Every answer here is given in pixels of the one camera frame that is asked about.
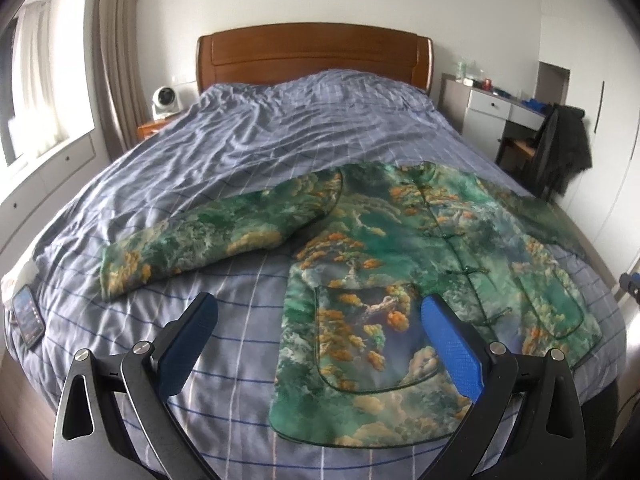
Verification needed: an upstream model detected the white window bench cabinet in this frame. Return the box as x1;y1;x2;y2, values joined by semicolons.
0;132;108;256

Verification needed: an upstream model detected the bed with blue checked sheet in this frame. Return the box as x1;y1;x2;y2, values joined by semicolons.
2;67;628;480

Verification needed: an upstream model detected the black jacket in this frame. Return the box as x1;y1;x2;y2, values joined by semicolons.
530;102;593;201

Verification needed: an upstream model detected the wooden nightstand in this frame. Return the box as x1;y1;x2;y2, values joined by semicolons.
136;117;176;142

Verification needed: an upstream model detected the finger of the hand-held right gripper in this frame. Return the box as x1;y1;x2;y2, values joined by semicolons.
619;271;640;307

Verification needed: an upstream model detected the green landscape print jacket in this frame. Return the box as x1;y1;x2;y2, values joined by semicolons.
99;160;603;448

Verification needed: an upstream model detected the window with sheer curtain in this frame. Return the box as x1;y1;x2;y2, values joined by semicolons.
0;0;96;166

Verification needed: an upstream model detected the white desk fan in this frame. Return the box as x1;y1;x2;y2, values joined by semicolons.
150;86;182;121

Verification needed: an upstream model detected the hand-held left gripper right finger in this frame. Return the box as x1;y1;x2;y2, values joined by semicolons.
420;294;586;480

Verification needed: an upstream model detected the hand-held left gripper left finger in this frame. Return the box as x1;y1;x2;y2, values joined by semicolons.
52;292;221;480

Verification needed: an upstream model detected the wooden chair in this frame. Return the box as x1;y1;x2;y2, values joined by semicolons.
495;105;556;196

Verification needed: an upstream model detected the wooden headboard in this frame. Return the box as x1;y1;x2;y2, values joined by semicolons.
196;22;435;98

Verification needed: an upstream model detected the beige curtain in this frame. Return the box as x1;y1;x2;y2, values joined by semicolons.
92;0;153;161

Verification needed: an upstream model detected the white cloth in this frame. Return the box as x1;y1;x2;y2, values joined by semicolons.
0;257;38;306

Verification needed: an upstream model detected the white wardrobe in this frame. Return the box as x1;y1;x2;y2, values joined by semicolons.
537;0;640;286

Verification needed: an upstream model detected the white desk with drawers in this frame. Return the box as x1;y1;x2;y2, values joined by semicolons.
440;74;551;166

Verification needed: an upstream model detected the black smartphone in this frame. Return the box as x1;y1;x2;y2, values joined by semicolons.
11;284;46;350

